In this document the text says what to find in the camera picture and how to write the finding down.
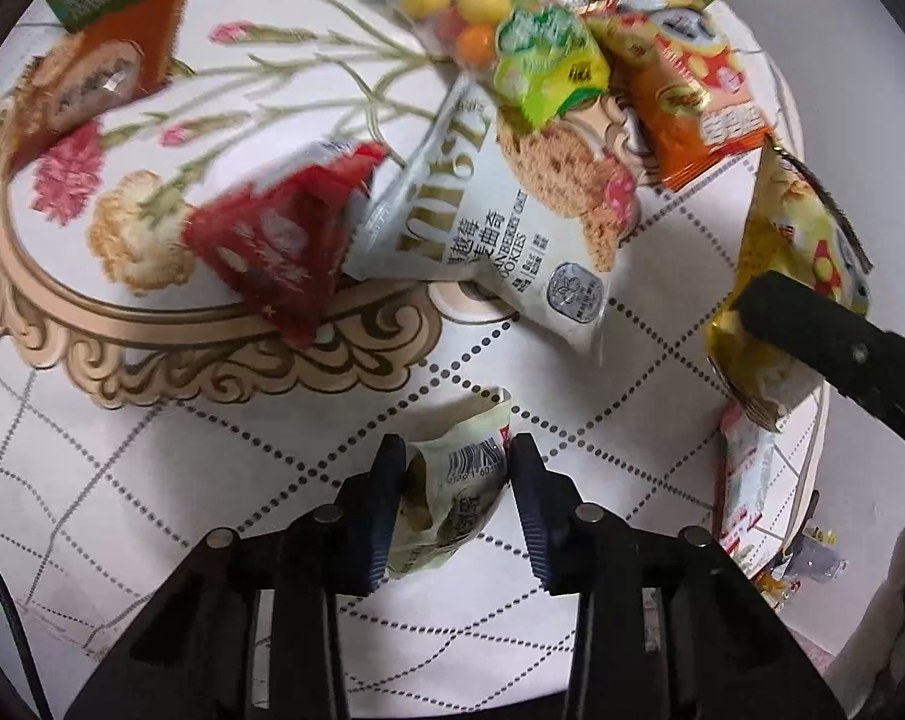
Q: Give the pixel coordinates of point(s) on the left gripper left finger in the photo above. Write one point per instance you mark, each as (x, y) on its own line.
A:
(368, 505)

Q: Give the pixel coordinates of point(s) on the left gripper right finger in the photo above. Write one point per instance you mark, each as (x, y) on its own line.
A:
(546, 503)

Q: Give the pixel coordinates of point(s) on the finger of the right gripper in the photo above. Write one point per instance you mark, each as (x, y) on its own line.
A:
(863, 362)

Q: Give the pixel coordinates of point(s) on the small pale snack packet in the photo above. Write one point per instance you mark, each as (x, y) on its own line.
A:
(456, 471)

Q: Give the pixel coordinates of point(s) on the yellow panda snack bag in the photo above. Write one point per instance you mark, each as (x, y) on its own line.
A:
(794, 228)

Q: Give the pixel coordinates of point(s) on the red white sachet packet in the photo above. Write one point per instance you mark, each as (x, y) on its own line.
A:
(745, 477)

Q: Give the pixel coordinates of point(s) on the white oat cookie bag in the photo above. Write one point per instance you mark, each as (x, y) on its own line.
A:
(535, 217)

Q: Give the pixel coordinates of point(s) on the red snack packet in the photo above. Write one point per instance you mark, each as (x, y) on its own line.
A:
(278, 237)

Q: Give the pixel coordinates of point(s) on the orange panda snack bag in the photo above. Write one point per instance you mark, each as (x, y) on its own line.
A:
(690, 92)

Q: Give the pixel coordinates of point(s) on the green candy bag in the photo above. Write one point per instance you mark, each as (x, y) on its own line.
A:
(535, 55)

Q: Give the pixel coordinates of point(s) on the brown pastry packet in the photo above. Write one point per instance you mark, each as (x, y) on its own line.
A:
(124, 56)

